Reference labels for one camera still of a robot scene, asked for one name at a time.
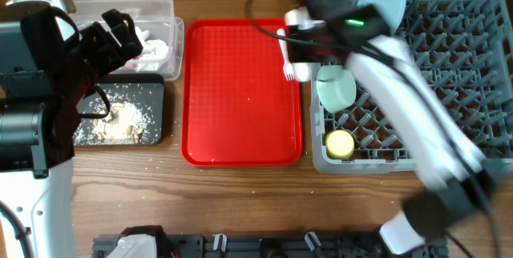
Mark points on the black waste tray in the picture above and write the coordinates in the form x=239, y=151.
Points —
x=148, y=88

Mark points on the red serving tray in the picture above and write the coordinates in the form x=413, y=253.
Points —
x=239, y=110

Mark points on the white plastic spoon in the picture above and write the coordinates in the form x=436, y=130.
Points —
x=302, y=71

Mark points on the food scraps pile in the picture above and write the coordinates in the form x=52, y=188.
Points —
x=128, y=122

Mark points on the mint green bowl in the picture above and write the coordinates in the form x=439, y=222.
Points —
x=336, y=88

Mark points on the white plastic fork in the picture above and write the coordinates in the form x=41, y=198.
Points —
x=287, y=67

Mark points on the clear plastic waste bin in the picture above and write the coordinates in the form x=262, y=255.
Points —
x=156, y=16

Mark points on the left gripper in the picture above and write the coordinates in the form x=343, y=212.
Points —
x=112, y=57

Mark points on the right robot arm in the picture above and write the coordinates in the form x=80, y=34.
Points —
x=458, y=179

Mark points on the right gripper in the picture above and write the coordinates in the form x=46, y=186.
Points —
x=300, y=54

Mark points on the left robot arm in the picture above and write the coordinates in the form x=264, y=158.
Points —
x=48, y=65

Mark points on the red snack wrapper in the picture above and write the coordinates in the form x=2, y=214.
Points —
x=130, y=66

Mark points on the yellow plastic cup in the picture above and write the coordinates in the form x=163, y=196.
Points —
x=339, y=144

